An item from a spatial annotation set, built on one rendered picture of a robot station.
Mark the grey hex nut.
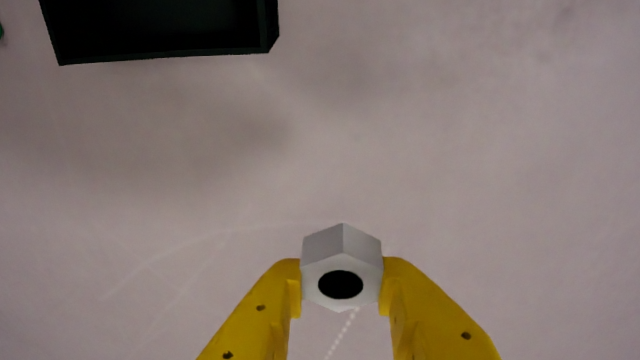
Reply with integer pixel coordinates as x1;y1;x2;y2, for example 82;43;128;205
300;222;384;313

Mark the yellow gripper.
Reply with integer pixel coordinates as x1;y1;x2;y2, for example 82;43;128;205
196;256;502;360

